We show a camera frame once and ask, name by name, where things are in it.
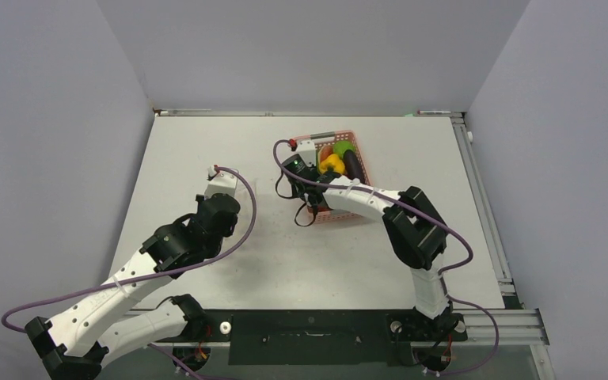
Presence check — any yellow bell pepper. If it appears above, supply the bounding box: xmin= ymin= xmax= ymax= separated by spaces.
xmin=318 ymin=154 xmax=346 ymax=175

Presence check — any pink plastic basket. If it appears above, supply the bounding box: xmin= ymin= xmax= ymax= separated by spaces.
xmin=293 ymin=130 xmax=371 ymax=223

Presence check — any clear zip top bag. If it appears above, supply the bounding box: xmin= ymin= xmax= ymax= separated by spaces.
xmin=234 ymin=177 xmax=261 ymax=239

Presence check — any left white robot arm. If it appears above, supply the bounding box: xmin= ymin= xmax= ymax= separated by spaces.
xmin=25 ymin=194 xmax=241 ymax=379

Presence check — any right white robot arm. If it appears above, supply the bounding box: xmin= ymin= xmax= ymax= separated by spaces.
xmin=281 ymin=154 xmax=449 ymax=339

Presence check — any watermelon slice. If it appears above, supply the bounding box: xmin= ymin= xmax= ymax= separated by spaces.
xmin=317 ymin=145 xmax=333 ymax=163

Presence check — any purple eggplant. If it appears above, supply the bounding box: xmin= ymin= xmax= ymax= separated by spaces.
xmin=343 ymin=150 xmax=367 ymax=184

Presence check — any green round fruit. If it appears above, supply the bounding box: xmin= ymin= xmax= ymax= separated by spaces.
xmin=332 ymin=140 xmax=355 ymax=158

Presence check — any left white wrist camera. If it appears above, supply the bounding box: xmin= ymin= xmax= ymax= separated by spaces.
xmin=203 ymin=165 xmax=238 ymax=199

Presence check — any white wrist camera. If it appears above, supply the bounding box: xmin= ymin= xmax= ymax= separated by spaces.
xmin=203 ymin=165 xmax=238 ymax=199
xmin=289 ymin=138 xmax=317 ymax=167

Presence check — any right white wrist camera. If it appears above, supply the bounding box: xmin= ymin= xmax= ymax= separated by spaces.
xmin=289 ymin=138 xmax=317 ymax=167

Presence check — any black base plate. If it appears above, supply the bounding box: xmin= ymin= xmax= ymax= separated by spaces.
xmin=151 ymin=309 xmax=469 ymax=367

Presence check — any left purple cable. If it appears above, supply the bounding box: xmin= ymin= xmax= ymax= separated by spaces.
xmin=0 ymin=165 xmax=259 ymax=333

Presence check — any purple cable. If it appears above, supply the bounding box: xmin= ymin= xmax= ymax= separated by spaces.
xmin=0 ymin=165 xmax=259 ymax=333
xmin=273 ymin=138 xmax=500 ymax=377

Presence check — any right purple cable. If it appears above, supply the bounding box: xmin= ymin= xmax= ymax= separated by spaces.
xmin=273 ymin=138 xmax=500 ymax=377

